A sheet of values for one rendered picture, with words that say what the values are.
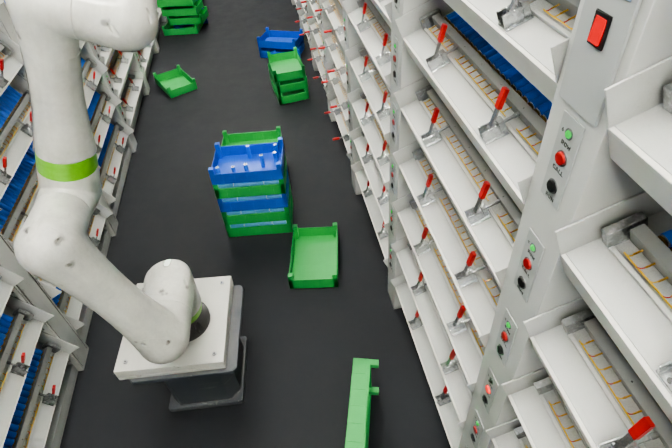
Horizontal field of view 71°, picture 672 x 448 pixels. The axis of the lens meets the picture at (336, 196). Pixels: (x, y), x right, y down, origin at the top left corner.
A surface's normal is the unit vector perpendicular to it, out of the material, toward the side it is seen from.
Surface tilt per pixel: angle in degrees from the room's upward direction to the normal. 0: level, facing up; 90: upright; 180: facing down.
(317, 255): 0
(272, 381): 0
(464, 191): 23
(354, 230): 0
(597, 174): 90
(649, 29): 90
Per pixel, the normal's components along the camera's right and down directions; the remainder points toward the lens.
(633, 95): 0.19, 0.64
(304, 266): -0.07, -0.75
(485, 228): -0.44, -0.62
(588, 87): -0.98, 0.17
